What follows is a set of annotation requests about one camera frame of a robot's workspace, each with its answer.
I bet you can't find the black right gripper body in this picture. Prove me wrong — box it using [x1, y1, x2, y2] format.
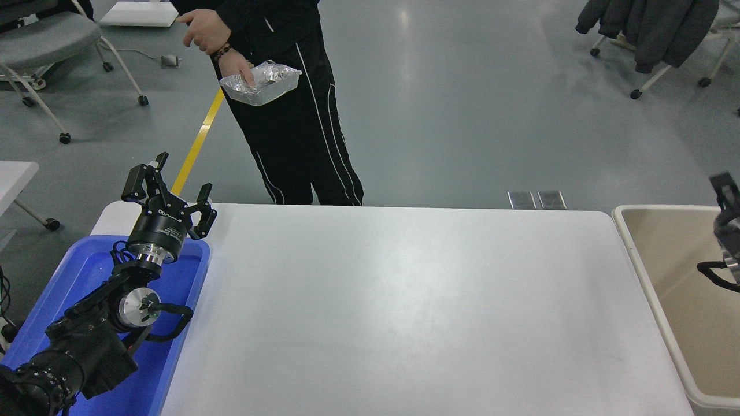
[714, 208, 740, 258]

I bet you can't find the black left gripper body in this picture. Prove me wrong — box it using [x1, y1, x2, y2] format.
[125, 199, 192, 258]

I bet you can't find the foil tray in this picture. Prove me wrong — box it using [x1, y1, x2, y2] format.
[220, 60, 302, 107]

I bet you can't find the person's right hand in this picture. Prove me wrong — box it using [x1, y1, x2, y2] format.
[220, 51, 256, 88]

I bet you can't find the person's left hand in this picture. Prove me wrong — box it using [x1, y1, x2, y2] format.
[176, 10, 232, 55]

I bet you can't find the blue plastic tray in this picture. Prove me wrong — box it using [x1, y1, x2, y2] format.
[0, 233, 212, 416]

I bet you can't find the large pale plastic bin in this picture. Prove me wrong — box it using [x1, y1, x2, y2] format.
[612, 204, 740, 410]

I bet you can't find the person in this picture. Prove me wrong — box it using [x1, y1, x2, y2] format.
[171, 0, 365, 206]

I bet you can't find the white side table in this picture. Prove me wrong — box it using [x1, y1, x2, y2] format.
[0, 161, 61, 232]

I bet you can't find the white-framed wheeled chair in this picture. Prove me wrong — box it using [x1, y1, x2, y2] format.
[590, 12, 740, 100]

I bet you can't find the white flat board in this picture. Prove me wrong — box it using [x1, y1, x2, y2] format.
[100, 0, 180, 27]

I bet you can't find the dark grey jacket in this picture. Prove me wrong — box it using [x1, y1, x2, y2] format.
[576, 0, 720, 74]

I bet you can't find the grey office chair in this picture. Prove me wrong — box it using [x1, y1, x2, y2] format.
[0, 0, 149, 144]

